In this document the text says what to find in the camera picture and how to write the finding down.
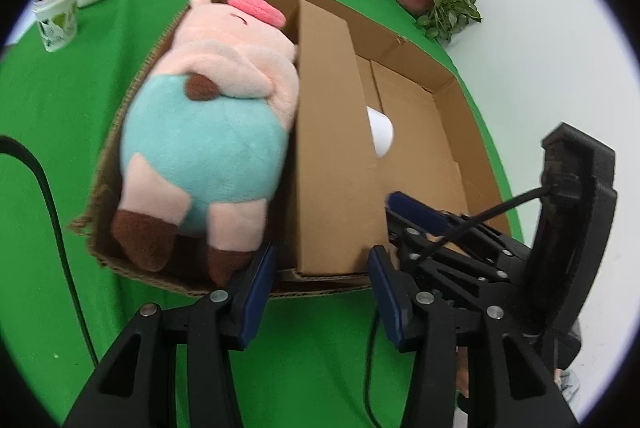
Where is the person's right forearm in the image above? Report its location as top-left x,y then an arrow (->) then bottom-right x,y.
552,318 -> 583,414

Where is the thin black cable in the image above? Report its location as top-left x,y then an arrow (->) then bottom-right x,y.
362,173 -> 581,428

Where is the green tablecloth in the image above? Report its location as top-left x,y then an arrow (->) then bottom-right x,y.
0,0 -> 526,428

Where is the cardboard box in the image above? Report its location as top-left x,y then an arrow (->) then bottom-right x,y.
72,0 -> 512,299

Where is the green patterned paper cup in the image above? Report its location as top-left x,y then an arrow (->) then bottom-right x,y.
32,0 -> 83,53

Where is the white ball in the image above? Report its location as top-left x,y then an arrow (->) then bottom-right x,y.
366,105 -> 396,160

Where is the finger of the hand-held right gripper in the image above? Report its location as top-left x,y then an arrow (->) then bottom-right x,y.
395,228 -> 526,309
385,191 -> 533,269

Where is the thick black cable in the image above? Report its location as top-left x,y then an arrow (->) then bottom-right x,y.
0,135 -> 100,366

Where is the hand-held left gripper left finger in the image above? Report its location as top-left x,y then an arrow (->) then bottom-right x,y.
62,242 -> 278,428

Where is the pink pig plush toy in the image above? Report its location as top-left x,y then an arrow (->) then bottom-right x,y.
111,0 -> 302,288

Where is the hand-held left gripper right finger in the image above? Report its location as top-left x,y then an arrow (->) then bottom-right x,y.
367,244 -> 583,428

